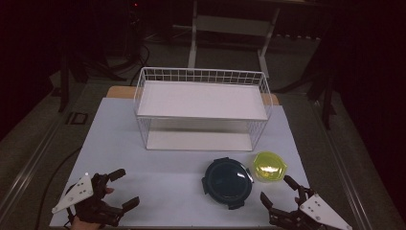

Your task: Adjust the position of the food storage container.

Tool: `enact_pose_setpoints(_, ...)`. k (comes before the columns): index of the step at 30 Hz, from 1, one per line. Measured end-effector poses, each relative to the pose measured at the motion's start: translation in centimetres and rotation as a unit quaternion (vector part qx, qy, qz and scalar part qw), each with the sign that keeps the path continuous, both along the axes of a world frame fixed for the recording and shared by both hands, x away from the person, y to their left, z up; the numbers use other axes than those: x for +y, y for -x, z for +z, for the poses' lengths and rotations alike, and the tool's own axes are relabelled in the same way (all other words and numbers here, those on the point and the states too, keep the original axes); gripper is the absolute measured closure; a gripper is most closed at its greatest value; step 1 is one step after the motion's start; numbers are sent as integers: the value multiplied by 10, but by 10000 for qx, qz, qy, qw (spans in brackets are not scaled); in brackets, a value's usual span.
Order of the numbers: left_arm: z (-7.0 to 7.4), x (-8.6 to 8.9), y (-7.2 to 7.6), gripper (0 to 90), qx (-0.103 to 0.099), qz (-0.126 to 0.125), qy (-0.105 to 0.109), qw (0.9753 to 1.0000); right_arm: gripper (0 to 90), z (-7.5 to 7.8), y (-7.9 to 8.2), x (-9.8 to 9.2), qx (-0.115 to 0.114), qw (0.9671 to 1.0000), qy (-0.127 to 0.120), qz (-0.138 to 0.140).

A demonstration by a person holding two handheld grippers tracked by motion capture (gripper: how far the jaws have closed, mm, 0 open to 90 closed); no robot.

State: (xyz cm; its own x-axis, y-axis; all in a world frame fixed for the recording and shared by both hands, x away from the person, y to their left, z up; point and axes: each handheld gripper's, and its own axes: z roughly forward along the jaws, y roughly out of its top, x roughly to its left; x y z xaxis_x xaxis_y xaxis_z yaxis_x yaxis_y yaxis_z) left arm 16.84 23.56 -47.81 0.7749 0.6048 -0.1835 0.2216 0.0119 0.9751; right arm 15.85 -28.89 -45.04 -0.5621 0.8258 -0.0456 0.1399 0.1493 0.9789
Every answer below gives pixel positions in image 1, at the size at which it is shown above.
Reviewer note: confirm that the white table mat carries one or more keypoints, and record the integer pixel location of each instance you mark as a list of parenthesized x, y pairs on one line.
[(169, 172)]

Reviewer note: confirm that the black metal stand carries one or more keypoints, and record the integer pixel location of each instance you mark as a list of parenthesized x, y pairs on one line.
[(327, 102), (63, 89)]

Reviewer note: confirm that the person's right hand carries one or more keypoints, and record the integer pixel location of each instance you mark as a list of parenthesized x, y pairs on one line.
[(297, 200)]

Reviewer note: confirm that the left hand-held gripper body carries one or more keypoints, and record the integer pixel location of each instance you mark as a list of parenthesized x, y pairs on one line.
[(76, 193)]

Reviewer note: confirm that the metal floor rail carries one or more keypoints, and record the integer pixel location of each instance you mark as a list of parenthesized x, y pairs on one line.
[(344, 172), (28, 166)]

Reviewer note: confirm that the round container with dark blue lid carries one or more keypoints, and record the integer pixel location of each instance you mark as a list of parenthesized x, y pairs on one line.
[(227, 182)]

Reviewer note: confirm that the person's left hand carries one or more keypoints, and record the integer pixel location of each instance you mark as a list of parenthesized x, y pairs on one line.
[(83, 226)]

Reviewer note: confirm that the white metal frame desk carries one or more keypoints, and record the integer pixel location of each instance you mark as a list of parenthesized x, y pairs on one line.
[(233, 25)]

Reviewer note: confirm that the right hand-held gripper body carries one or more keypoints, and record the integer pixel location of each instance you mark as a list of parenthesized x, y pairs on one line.
[(319, 211)]

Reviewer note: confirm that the round container with green lid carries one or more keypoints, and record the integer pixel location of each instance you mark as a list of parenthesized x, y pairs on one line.
[(269, 166)]

